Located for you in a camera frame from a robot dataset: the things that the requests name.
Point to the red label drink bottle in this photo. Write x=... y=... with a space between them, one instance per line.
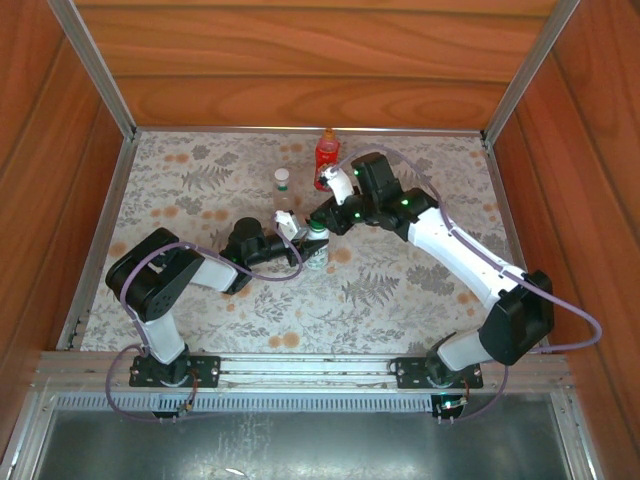
x=327 y=160

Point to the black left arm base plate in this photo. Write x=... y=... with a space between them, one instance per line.
x=205 y=370

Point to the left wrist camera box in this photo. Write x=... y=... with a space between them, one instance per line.
x=292 y=227

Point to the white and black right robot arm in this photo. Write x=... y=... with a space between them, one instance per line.
x=460 y=250

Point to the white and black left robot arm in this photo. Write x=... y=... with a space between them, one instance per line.
x=150 y=280

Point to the aluminium frame bar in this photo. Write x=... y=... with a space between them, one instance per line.
x=505 y=210
x=107 y=210
x=225 y=129
x=95 y=65
x=532 y=65

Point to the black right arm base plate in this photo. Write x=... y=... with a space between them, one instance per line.
x=410 y=372

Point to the clear bottle green label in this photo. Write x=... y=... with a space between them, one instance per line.
x=283 y=200

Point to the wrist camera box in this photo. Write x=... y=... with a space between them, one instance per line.
x=292 y=227
x=340 y=185

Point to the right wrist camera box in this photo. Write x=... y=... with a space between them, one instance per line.
x=340 y=185

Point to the white AD milk bottle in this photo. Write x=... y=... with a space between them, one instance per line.
x=317 y=260

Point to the galvanised metal sheet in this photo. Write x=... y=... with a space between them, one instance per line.
x=300 y=450

